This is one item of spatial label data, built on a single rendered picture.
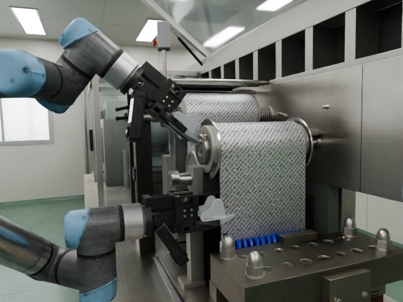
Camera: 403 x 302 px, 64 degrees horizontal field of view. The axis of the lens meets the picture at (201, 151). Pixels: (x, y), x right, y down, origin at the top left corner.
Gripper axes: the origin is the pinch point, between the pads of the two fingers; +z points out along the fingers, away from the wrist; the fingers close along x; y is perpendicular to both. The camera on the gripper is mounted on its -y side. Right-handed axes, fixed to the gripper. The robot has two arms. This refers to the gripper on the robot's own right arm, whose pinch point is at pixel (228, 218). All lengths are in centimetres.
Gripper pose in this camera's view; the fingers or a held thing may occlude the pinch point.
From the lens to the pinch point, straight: 77.6
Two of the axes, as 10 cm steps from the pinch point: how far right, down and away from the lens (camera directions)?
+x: -3.5, -0.7, 9.4
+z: 9.4, -0.5, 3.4
